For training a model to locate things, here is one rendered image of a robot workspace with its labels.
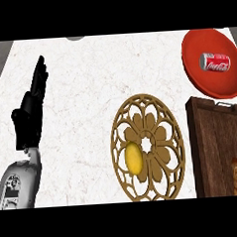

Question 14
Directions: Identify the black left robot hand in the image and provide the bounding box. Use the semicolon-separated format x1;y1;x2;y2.
7;55;54;152

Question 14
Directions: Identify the yellow can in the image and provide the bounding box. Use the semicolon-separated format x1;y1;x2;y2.
124;140;145;177

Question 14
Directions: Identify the gold openwork round placemat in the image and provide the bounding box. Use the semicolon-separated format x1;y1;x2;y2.
106;91;189;204

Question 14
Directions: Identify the red bowl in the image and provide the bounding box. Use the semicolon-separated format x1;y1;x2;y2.
179;27;237;102

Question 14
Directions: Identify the red soda can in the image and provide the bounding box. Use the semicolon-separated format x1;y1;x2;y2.
198;51;232;74

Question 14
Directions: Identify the grey round object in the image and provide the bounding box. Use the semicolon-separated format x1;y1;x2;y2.
64;35;87;43

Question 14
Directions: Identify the dark wooden tray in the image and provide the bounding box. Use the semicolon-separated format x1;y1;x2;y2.
183;93;237;199

